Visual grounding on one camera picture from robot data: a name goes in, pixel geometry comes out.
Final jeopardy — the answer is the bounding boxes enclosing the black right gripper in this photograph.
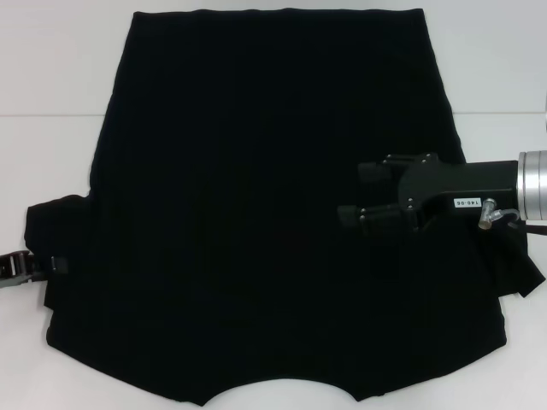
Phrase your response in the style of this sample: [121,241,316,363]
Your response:
[337,152,521,235]

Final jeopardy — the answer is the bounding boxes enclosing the right gripper cable with plugs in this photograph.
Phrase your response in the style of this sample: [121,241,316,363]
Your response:
[477,196,547,236]

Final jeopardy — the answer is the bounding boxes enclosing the black shirt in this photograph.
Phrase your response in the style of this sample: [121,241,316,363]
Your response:
[23,8,547,405]

